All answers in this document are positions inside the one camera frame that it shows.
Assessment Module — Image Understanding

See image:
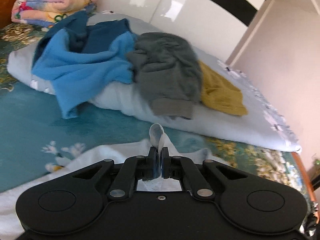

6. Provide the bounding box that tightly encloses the white black glossy wardrobe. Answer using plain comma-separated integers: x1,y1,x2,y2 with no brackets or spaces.
98,0,265,61

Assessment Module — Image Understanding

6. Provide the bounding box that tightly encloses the teal floral bed blanket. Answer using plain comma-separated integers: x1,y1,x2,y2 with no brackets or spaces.
1,23,308,195

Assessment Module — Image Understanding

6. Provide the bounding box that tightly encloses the blue fleece garment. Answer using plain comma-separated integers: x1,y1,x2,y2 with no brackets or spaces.
31,11,136,119

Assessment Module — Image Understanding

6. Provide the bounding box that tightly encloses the orange wooden bed frame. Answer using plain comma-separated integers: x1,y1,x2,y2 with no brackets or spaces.
287,152,319,224

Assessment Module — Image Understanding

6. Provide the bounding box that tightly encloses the light blue daisy quilt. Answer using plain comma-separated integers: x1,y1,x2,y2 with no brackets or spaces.
7,12,303,153

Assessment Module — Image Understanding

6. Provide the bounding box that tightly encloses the white printed t-shirt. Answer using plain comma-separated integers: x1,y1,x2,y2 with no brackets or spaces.
1,124,229,239

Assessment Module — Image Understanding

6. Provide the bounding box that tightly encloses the folded colourful floral blanket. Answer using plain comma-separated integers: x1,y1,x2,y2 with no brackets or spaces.
11,0,99,27

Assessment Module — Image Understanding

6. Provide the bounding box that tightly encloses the grey sweatshirt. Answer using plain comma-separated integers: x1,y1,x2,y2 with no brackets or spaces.
126,32,203,119

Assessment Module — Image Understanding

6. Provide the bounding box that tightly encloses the mustard yellow knit sweater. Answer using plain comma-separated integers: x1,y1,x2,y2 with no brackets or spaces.
198,61,248,116

